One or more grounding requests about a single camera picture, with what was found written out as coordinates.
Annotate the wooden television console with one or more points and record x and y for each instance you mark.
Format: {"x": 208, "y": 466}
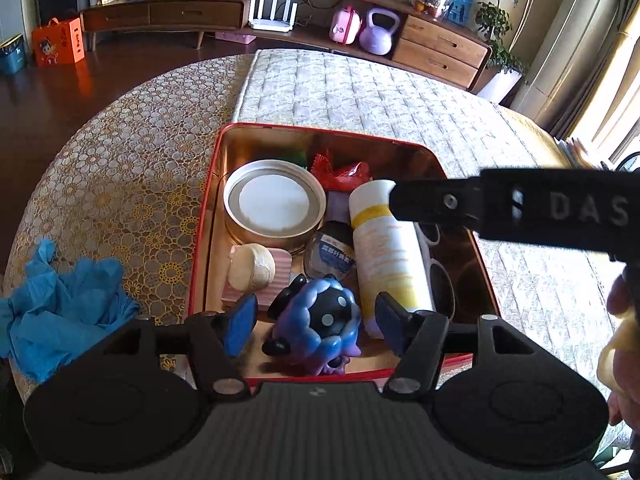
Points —
{"x": 440, "y": 55}

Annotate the tall potted tree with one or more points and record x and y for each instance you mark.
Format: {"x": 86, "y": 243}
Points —
{"x": 500, "y": 20}

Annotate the purple kettlebell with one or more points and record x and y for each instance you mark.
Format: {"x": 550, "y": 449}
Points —
{"x": 377, "y": 35}

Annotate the blue disposable gloves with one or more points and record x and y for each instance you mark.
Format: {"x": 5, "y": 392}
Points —
{"x": 60, "y": 305}

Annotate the white sunglasses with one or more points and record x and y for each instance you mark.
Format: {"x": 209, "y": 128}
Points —
{"x": 442, "y": 280}

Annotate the yellow woven table mat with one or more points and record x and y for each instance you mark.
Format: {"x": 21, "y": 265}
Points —
{"x": 535, "y": 135}

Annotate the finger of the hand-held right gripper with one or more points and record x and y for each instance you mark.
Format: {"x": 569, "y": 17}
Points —
{"x": 435, "y": 200}

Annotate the person's right hand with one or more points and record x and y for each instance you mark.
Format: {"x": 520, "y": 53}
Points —
{"x": 622, "y": 360}

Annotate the red snack packet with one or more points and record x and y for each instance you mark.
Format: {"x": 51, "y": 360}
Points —
{"x": 345, "y": 175}

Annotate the orange gift bag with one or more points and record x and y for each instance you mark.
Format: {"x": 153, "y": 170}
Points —
{"x": 57, "y": 42}

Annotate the white yellow bottle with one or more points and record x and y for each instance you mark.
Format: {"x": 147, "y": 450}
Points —
{"x": 387, "y": 260}

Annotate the round gold tin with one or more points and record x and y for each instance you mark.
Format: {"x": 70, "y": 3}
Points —
{"x": 272, "y": 202}

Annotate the pink toy suitcase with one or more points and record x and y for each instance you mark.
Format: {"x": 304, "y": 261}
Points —
{"x": 345, "y": 27}

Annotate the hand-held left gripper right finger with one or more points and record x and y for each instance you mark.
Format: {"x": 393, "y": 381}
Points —
{"x": 392, "y": 322}

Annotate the small blue label jar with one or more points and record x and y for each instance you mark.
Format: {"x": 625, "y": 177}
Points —
{"x": 330, "y": 257}

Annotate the white standing air conditioner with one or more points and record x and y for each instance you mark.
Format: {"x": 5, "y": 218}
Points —
{"x": 565, "y": 50}

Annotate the white router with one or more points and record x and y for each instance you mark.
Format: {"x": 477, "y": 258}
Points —
{"x": 272, "y": 20}

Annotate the cream round ball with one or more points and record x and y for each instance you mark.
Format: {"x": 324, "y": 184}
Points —
{"x": 252, "y": 267}

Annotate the purple blue spotted toy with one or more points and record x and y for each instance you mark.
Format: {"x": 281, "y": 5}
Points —
{"x": 320, "y": 315}

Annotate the pink ribbed soap dish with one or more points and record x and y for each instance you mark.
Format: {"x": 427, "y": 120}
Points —
{"x": 284, "y": 270}

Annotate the blue waste bin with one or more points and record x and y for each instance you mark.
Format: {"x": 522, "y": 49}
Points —
{"x": 12, "y": 56}

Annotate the blue picture frame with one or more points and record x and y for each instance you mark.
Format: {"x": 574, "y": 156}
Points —
{"x": 460, "y": 5}

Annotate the red tin box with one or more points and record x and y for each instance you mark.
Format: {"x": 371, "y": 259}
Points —
{"x": 220, "y": 210}

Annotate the flat pink box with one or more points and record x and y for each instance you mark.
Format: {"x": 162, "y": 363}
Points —
{"x": 235, "y": 37}

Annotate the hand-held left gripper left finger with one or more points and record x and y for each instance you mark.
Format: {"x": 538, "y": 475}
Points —
{"x": 241, "y": 322}

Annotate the white quilted table mat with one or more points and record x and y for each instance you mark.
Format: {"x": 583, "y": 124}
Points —
{"x": 350, "y": 90}

